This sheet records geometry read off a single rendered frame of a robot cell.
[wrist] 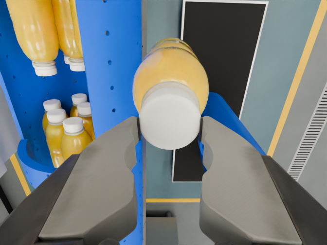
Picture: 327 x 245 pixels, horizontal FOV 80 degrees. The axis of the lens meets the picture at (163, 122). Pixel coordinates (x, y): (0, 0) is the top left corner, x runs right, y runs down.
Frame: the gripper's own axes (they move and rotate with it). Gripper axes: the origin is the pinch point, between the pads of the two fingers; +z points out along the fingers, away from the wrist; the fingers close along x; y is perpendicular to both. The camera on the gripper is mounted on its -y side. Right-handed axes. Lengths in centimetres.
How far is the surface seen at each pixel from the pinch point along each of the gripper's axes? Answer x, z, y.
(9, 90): -34.1, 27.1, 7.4
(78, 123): -19.3, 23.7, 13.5
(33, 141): -35, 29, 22
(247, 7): 46, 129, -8
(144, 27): -8, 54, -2
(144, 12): -8, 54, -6
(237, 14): 40, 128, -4
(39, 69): -25.9, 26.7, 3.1
